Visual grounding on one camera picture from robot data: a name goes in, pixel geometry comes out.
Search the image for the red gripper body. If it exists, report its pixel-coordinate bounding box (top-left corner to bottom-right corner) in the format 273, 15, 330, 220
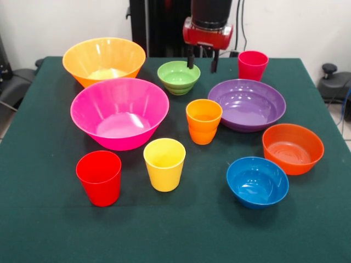
183, 16, 234, 52

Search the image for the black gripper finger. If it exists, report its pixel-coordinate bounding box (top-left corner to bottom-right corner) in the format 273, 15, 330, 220
210, 50, 219, 74
186, 45, 195, 69

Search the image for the stack of green bowls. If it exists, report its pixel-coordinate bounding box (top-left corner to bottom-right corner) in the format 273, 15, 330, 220
157, 60, 201, 96

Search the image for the orange cup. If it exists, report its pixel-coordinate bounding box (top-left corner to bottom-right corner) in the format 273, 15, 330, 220
188, 126, 219, 145
185, 99, 223, 134

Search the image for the crimson cup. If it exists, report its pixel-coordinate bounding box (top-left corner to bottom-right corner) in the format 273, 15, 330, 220
237, 50, 269, 82

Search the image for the purple bowl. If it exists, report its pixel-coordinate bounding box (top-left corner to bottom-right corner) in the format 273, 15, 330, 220
207, 78, 287, 133

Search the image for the large orange bowl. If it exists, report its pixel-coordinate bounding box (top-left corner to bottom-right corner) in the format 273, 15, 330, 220
62, 37, 146, 88

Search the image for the large pink bowl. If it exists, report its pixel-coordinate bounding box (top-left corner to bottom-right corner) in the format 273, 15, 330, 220
70, 77, 170, 151

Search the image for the yellow cup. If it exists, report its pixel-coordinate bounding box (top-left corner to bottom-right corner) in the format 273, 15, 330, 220
143, 138, 186, 192

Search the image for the black machine base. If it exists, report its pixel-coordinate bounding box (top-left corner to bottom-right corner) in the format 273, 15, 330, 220
0, 34, 44, 110
317, 63, 351, 104

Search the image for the orange-red bowl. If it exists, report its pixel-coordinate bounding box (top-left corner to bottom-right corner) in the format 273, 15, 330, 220
262, 123, 325, 176

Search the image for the blue bowl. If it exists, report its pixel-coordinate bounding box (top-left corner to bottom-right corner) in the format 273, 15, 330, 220
226, 156, 290, 210

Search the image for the red cup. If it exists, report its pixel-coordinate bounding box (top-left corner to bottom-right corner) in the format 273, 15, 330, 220
75, 150, 122, 207

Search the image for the dark green table cloth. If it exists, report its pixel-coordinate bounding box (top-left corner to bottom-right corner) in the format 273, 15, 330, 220
0, 56, 351, 263

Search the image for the black cable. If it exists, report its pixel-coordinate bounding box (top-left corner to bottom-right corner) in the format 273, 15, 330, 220
241, 0, 248, 53
233, 0, 242, 52

